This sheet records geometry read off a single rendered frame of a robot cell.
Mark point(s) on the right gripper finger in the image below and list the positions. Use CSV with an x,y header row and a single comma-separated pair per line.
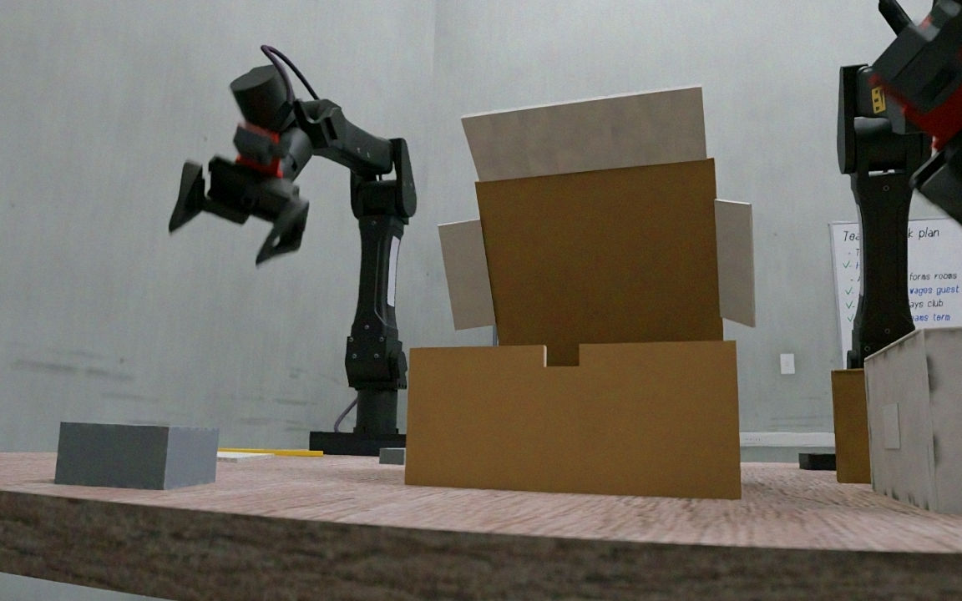
x,y
290,223
190,198

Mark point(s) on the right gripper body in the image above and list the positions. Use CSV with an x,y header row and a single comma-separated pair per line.
x,y
274,182

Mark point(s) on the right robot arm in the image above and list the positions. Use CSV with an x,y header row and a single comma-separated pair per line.
x,y
374,354

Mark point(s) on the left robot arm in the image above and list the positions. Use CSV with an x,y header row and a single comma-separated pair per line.
x,y
918,71

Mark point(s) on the white box with tan tape band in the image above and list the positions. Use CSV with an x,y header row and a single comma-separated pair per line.
x,y
914,406

